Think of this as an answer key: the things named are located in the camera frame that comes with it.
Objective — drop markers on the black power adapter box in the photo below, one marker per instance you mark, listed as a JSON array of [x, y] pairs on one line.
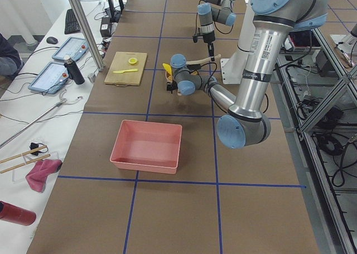
[[107, 27]]

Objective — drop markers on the yellow lemon slice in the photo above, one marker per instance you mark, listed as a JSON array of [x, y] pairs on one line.
[[132, 60]]

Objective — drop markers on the teach pendant tablet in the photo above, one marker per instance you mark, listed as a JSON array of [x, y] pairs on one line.
[[51, 79], [74, 47]]

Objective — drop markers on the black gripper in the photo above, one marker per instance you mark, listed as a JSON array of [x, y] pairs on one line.
[[208, 38], [169, 86]]

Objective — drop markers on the far teach pendant tablet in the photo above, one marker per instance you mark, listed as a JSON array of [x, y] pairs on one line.
[[74, 47]]

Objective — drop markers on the yellow plastic knife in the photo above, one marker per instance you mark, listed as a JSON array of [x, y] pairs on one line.
[[125, 71]]

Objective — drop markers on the pink cloth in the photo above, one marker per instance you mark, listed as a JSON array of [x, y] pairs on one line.
[[37, 177]]

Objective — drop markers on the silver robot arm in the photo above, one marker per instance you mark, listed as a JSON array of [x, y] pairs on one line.
[[209, 13], [244, 123]]

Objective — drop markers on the wooden stick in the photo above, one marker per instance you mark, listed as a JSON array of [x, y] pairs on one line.
[[23, 154], [26, 162]]

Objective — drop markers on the pink plastic bin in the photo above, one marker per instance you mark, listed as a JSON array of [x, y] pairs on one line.
[[147, 146]]

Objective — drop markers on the metal reacher grabber stick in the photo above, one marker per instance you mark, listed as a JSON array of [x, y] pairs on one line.
[[62, 101]]

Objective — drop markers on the black computer mouse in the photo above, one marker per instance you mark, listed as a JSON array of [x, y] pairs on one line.
[[52, 40]]

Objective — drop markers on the black keyboard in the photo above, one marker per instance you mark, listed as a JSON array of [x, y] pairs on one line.
[[71, 23]]

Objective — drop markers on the near teach pendant tablet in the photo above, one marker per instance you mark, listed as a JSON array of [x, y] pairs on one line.
[[51, 79]]

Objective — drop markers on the aluminium frame post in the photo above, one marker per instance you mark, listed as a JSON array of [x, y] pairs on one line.
[[86, 31]]

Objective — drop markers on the bamboo cutting board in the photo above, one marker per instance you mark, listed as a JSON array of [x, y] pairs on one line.
[[120, 62]]

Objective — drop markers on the beige hand brush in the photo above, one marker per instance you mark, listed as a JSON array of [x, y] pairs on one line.
[[196, 64]]

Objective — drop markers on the black water bottle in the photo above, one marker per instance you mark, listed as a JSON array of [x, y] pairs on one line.
[[73, 70]]

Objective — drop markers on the red water bottle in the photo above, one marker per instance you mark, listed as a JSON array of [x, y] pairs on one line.
[[17, 215]]

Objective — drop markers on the beige plastic dustpan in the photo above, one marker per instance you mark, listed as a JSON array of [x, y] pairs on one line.
[[169, 79]]

